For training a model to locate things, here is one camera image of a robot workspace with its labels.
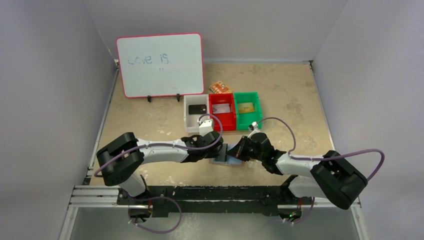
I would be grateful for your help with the green plastic bin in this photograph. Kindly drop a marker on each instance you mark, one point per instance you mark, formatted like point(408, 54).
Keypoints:
point(244, 120)

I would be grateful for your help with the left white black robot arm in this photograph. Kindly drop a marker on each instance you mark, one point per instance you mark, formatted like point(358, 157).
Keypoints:
point(119, 160)

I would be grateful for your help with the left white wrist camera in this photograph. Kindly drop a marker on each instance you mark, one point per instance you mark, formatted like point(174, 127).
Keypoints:
point(206, 127)

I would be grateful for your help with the pink framed whiteboard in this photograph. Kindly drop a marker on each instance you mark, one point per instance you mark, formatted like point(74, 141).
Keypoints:
point(161, 65)

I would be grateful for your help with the orange spiral notebook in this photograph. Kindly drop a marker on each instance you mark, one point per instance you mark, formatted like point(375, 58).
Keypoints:
point(220, 88)

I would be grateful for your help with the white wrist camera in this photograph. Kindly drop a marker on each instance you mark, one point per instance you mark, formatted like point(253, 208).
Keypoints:
point(254, 128)
point(206, 127)

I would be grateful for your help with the red plastic bin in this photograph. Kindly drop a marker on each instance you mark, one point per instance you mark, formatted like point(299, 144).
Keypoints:
point(228, 120)

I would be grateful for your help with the gold credit card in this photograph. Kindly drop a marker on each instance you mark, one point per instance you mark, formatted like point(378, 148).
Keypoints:
point(245, 107)

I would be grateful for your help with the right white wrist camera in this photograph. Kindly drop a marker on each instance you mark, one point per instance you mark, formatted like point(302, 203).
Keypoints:
point(254, 128)

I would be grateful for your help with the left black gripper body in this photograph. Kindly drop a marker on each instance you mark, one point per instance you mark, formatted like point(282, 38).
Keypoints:
point(216, 149)

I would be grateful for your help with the silver credit card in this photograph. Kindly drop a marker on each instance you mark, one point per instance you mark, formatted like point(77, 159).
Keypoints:
point(221, 108)

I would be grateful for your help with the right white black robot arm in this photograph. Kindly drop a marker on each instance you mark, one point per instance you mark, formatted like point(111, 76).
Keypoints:
point(329, 176)

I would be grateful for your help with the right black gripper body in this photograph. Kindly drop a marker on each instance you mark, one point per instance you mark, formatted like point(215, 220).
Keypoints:
point(244, 149)

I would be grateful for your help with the white plastic bin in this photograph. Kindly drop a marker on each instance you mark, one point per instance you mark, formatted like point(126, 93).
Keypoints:
point(191, 121)

